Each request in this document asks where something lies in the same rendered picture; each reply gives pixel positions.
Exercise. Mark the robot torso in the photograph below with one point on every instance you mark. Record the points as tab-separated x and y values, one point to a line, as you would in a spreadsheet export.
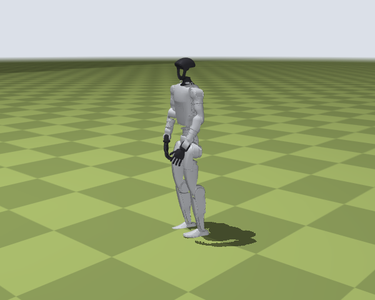
184	108

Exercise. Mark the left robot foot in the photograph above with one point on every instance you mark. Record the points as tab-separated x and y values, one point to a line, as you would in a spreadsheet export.
195	233

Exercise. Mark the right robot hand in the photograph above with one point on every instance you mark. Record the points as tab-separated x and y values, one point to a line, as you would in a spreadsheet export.
166	147

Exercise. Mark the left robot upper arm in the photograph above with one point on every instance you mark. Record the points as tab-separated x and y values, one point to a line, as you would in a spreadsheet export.
197	97

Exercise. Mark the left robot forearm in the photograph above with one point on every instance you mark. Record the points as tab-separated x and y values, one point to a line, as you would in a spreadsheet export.
194	130

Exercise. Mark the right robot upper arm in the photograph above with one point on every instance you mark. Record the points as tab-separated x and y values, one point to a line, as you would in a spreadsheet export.
172	112

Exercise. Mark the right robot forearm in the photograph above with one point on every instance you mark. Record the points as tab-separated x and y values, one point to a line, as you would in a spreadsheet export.
169	126

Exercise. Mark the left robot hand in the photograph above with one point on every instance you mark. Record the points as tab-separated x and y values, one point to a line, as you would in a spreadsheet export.
179	154

